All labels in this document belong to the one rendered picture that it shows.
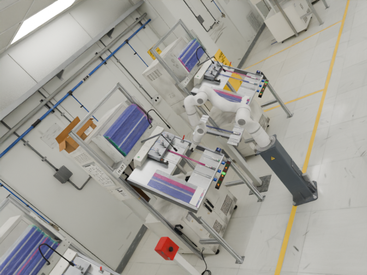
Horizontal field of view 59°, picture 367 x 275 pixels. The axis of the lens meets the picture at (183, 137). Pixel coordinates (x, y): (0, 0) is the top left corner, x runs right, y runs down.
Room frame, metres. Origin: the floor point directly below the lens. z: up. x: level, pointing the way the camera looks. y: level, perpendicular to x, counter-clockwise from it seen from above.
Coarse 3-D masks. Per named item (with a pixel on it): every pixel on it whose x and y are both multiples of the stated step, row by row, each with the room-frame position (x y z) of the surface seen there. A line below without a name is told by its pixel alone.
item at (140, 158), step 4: (156, 128) 3.21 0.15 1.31; (160, 128) 3.21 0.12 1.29; (152, 132) 3.18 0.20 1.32; (156, 132) 3.17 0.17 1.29; (160, 132) 3.16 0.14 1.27; (148, 140) 3.09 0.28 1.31; (152, 140) 3.09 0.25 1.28; (156, 140) 3.10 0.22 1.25; (144, 144) 3.06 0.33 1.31; (148, 144) 3.05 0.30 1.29; (152, 144) 3.05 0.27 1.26; (140, 148) 3.02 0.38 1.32; (144, 148) 3.01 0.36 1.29; (148, 148) 3.01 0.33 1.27; (140, 152) 2.98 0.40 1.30; (144, 152) 2.97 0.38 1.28; (136, 156) 2.95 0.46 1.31; (140, 156) 2.94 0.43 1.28; (144, 156) 2.94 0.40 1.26; (136, 160) 2.92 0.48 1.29; (140, 160) 2.90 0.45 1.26; (144, 160) 2.97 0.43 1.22; (136, 164) 2.96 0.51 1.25; (140, 164) 2.91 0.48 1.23
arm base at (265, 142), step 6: (258, 132) 2.50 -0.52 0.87; (264, 132) 2.51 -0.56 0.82; (258, 138) 2.50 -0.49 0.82; (264, 138) 2.50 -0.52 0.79; (270, 138) 2.51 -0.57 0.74; (258, 144) 2.54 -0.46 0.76; (264, 144) 2.50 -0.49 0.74; (270, 144) 2.47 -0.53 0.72; (258, 150) 2.54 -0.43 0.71; (264, 150) 2.48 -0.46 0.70
